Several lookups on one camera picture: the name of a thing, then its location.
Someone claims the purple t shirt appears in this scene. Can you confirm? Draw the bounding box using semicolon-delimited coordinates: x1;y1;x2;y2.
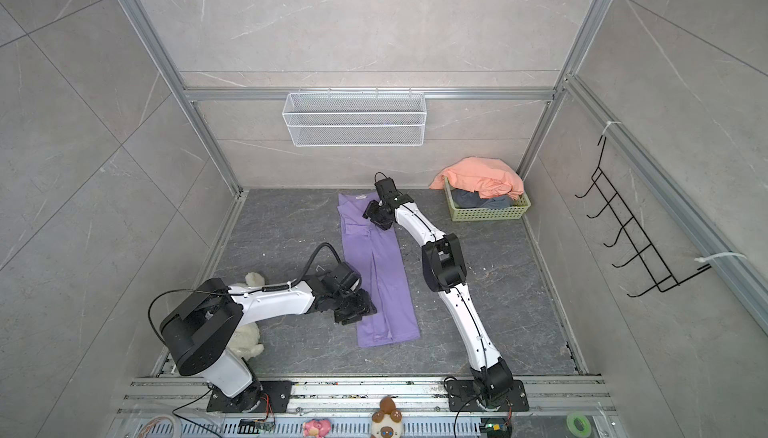
337;193;421;348

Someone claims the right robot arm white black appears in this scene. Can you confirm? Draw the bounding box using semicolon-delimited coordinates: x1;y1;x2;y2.
363;176;514;408

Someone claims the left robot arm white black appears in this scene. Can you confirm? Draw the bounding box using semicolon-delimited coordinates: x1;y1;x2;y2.
159;262;376;410

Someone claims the dark blue t shirt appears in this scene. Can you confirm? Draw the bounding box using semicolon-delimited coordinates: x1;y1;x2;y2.
451;188;514;210

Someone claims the white plush dog toy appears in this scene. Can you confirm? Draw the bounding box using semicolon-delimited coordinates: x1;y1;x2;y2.
227;272;265;360

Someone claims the orange t shirt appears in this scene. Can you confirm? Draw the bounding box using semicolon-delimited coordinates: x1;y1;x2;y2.
429;157;524;200

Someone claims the brown white small plush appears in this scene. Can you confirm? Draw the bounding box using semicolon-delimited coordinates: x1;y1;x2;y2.
370;396;404;438

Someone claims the pink small toy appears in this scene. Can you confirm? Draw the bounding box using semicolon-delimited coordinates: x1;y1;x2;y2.
302;419;332;438

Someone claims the green plastic basket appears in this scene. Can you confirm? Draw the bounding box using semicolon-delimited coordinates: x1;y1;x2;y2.
444;178;531;222

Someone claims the small electronics board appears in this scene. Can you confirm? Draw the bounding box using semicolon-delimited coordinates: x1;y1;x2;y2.
237;419;275;435

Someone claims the green yellow electronics box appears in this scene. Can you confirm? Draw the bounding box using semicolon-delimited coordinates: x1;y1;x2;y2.
479;418;513;438

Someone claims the green tape roll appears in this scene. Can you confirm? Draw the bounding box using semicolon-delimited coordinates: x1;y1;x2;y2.
566;412;592;438

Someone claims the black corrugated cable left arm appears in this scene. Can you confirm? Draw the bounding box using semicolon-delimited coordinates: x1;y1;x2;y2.
260;241;343;292

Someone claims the white wire mesh basket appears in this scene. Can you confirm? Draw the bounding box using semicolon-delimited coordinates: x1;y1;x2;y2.
282;92;427;147

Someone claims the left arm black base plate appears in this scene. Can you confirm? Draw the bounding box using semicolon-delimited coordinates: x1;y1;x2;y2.
206;380;293;414

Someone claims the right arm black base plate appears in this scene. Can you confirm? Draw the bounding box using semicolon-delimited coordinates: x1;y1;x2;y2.
442;376;530;412

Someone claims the black wire hook rack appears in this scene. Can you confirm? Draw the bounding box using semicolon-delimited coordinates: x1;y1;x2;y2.
575;136;712;299

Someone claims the aluminium frame rail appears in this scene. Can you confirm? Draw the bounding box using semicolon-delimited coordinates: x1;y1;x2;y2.
117;0;243;197

